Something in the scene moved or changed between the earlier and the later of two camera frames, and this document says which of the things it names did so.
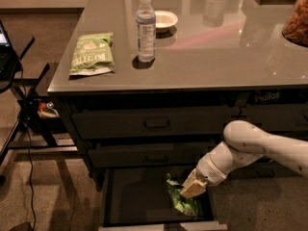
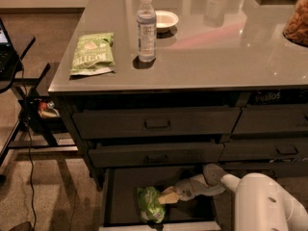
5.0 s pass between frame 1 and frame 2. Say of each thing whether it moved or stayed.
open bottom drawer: stayed
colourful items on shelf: stayed
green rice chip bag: moved
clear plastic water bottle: stayed
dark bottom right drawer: stayed
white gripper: moved
